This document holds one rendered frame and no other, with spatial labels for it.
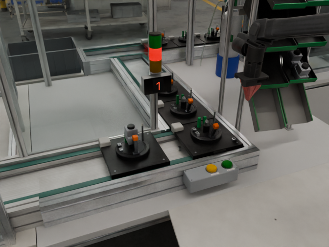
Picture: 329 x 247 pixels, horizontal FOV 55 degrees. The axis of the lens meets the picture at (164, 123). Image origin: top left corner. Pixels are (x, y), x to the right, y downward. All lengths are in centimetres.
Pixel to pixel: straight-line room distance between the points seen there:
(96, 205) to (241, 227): 53
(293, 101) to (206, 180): 62
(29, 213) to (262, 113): 104
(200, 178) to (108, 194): 34
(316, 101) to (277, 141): 96
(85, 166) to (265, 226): 74
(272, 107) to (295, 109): 13
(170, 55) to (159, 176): 147
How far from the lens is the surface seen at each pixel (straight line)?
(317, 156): 164
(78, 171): 135
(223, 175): 126
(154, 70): 130
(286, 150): 162
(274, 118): 152
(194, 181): 120
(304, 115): 162
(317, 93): 254
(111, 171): 124
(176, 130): 144
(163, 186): 126
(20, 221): 123
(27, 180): 137
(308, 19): 98
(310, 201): 138
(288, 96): 161
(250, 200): 131
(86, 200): 120
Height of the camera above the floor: 175
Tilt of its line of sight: 31 degrees down
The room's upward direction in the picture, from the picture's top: straight up
